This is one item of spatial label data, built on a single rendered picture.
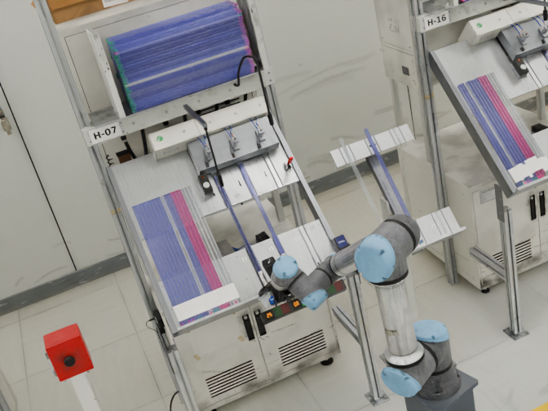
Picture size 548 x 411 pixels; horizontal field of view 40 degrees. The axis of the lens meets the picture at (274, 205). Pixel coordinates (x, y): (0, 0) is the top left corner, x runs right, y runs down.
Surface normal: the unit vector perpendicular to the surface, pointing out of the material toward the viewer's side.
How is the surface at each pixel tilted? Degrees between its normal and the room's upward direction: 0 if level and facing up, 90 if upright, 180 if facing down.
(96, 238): 90
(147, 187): 43
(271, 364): 90
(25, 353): 0
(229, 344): 90
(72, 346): 90
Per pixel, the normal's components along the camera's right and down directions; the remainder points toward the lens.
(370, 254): -0.65, 0.36
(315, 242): 0.08, -0.40
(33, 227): 0.36, 0.36
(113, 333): -0.22, -0.87
